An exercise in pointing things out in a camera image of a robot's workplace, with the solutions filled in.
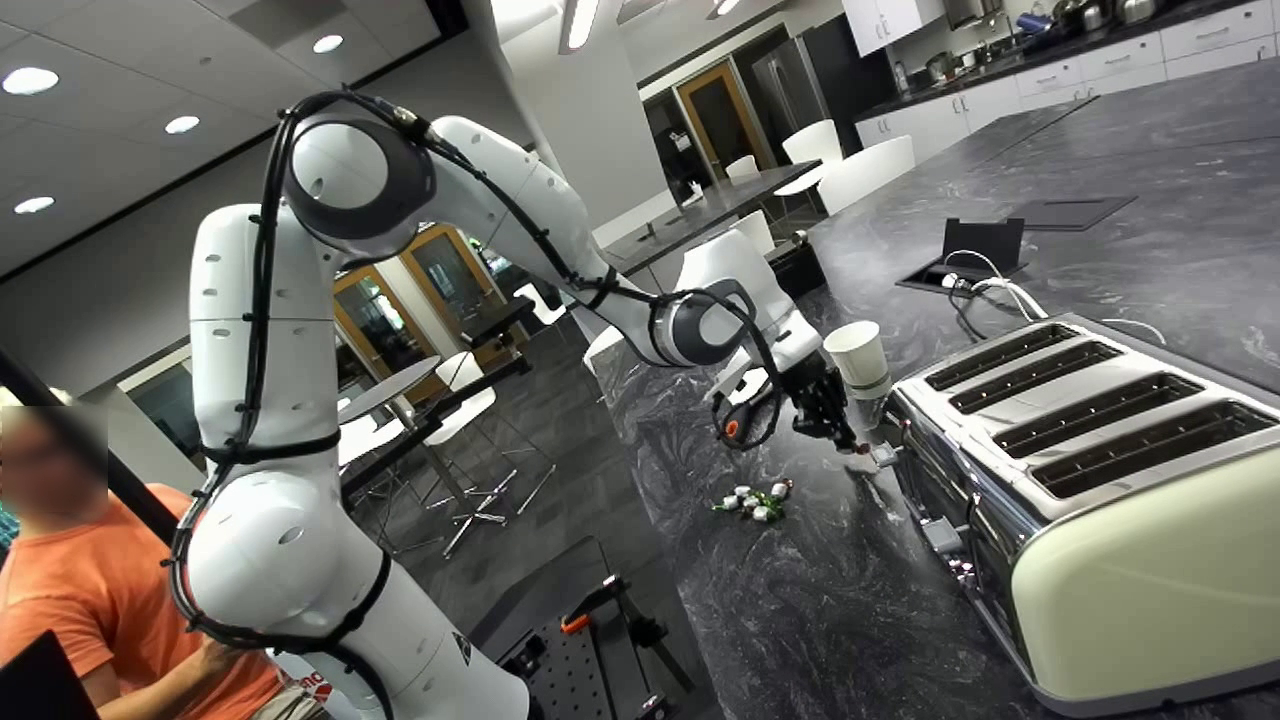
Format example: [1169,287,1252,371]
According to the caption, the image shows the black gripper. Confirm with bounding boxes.
[781,356,860,452]

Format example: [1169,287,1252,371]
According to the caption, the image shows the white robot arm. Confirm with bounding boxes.
[169,88,860,720]

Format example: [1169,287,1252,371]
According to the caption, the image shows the white paper cup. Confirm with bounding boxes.
[825,321,890,437]

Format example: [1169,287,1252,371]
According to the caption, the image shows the sweets pile on table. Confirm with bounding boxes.
[710,479,790,525]

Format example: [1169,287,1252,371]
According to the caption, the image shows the black table socket hatch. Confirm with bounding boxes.
[909,216,1025,287]

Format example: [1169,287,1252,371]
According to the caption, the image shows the white chair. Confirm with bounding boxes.
[774,120,914,216]

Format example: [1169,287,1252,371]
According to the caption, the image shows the cream chrome toaster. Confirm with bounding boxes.
[882,318,1280,718]

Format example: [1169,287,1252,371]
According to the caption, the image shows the white kitchen counter cabinets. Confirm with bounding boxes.
[857,0,1280,162]

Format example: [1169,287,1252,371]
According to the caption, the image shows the person in orange shirt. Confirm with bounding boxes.
[0,388,288,720]

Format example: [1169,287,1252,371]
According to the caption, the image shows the white power cable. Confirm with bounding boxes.
[936,243,1055,330]

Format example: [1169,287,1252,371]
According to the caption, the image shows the orange handled clamp right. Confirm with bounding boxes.
[557,573,693,720]

